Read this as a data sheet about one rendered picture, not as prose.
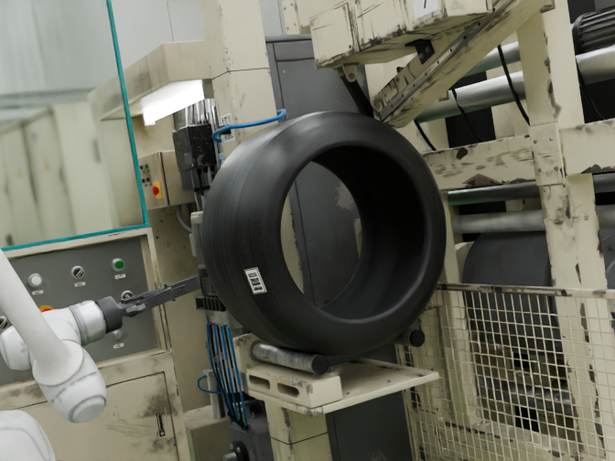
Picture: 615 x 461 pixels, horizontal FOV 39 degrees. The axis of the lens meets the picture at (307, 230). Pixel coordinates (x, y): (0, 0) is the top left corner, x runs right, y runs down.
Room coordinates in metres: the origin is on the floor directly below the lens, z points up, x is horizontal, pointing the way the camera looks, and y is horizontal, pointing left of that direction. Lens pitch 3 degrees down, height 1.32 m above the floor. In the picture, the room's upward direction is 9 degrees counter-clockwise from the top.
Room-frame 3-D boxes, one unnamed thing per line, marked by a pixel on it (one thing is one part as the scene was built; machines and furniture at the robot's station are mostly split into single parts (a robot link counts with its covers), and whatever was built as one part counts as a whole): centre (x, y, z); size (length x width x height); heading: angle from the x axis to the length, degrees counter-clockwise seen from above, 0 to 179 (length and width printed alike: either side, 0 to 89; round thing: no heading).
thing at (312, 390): (2.15, 0.10, 0.83); 0.36 x 0.09 x 0.06; 28
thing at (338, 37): (2.25, -0.34, 1.71); 0.61 x 0.25 x 0.15; 28
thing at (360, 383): (2.22, -0.02, 0.80); 0.37 x 0.36 x 0.02; 118
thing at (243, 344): (2.38, 0.06, 0.90); 0.40 x 0.03 x 0.10; 118
